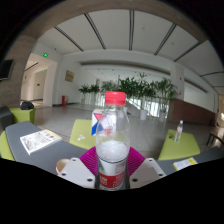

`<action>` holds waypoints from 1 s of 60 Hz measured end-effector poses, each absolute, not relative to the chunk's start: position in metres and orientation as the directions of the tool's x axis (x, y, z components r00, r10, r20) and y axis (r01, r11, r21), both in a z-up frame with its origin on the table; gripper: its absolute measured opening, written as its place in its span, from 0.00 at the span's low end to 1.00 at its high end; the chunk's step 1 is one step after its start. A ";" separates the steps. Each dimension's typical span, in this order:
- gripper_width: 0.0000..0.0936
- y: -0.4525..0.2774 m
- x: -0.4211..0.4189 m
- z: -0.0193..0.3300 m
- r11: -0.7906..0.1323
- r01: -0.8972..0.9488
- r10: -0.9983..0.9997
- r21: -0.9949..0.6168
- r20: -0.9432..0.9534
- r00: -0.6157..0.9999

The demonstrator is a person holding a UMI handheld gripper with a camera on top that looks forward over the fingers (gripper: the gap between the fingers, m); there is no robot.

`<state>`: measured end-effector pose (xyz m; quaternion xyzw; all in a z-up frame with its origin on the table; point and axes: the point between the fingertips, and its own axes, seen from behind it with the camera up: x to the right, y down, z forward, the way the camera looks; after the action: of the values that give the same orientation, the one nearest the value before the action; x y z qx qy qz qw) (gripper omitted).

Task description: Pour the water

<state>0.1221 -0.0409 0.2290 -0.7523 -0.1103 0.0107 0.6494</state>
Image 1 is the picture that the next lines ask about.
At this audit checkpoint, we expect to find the group of potted green plants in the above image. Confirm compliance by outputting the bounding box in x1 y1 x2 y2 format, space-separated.
78 72 179 123

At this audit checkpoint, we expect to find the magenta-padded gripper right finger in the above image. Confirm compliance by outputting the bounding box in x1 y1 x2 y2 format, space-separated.
125 146 167 190

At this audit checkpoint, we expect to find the colourful printed magazine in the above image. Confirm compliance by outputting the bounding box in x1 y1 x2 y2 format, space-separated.
19 129 63 156

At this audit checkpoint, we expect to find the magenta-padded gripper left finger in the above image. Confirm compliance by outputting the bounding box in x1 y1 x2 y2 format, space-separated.
57 146 101 190

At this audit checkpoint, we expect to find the small clear plastic bottle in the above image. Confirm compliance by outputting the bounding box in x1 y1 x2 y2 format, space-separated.
174 119 185 144

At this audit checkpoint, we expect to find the lime green seat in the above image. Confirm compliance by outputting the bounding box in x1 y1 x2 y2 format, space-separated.
9 107 37 125
0 131 16 162

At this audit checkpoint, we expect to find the black wall screen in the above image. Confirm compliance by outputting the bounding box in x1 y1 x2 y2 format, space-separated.
0 59 15 82

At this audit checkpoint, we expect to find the white cube with coloured triangles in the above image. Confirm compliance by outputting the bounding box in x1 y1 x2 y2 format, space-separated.
90 108 105 137

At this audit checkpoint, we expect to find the lime green table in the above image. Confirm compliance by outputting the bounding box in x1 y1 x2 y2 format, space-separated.
158 129 201 161
69 119 98 150

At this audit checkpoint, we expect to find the framed wall picture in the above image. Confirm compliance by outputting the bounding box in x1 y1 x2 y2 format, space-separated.
64 69 75 83

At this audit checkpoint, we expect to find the black bag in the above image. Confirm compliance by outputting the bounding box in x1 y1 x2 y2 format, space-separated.
19 101 35 111

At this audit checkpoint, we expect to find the white and yellow leaflet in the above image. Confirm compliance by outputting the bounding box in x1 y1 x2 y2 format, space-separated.
172 157 198 172

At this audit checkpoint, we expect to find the clear red-capped water bottle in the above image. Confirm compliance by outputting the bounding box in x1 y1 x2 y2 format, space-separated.
95 90 131 191

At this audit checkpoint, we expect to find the wooden bench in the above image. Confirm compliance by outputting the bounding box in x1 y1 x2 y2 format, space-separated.
206 129 224 148

